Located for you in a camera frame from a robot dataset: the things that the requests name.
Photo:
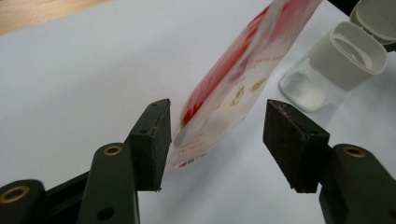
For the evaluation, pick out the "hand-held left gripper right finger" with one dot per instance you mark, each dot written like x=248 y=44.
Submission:
x=292 y=146

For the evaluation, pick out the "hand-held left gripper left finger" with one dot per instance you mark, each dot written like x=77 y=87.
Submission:
x=152 y=146

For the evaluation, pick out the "red and white spout pouch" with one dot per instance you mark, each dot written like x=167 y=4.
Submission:
x=236 y=77

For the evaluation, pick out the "clear jar with white flip lid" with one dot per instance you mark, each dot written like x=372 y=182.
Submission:
x=339 y=59

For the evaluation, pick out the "white paper sheet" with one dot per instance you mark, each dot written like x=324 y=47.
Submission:
x=77 y=93

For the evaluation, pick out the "wooden table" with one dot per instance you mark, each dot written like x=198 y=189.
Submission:
x=37 y=12

